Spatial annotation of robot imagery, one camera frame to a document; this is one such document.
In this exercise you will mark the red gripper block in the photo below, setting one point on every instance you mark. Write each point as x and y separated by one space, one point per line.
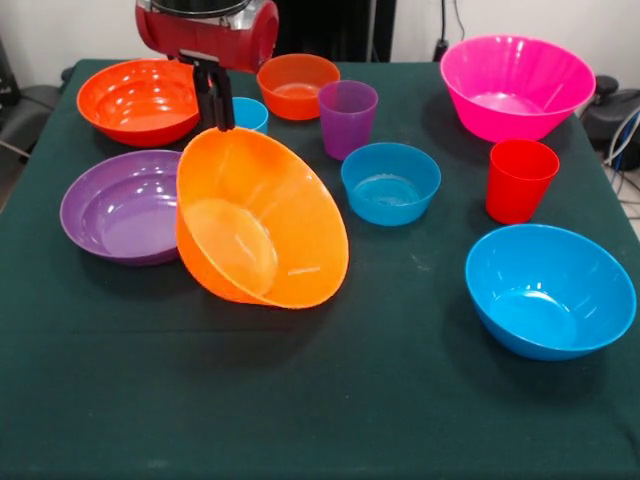
210 42

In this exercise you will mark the large orange bowl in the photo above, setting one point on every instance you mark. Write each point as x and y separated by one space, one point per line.
280 220

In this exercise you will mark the wide purple bowl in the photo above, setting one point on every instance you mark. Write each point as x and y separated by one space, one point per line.
120 215

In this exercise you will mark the blue cup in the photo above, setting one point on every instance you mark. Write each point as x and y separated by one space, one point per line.
250 115

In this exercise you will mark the small red-orange bowl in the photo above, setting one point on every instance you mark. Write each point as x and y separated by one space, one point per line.
290 80

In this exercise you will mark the wide red-orange bowl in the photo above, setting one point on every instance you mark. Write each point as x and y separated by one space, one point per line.
135 105

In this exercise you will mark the purple cup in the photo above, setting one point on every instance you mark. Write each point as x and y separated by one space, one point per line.
347 130

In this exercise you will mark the small blue bowl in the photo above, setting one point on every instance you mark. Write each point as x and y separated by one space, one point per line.
390 180

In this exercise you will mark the dark green table cloth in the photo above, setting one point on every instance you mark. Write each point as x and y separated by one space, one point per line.
100 375

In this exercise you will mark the large pink bowl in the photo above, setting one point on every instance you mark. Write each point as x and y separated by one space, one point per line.
515 85

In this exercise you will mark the red cup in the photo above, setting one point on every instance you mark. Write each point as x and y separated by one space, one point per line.
517 190

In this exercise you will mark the large blue bowl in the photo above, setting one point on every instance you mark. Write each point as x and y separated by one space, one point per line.
545 300

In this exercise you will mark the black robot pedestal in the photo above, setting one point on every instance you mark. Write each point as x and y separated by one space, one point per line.
325 25

